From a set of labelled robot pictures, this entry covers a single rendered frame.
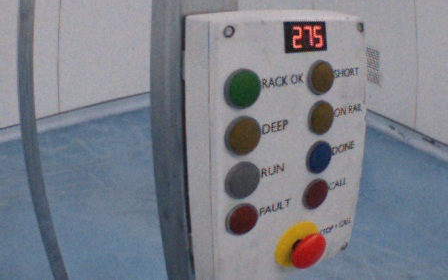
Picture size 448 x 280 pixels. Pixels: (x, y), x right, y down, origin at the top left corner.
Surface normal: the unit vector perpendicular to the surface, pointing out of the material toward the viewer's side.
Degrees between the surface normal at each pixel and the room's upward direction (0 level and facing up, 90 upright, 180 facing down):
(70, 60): 90
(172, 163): 90
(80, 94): 90
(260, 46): 90
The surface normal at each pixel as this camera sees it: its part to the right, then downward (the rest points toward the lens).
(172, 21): -0.85, 0.18
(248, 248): 0.53, 0.28
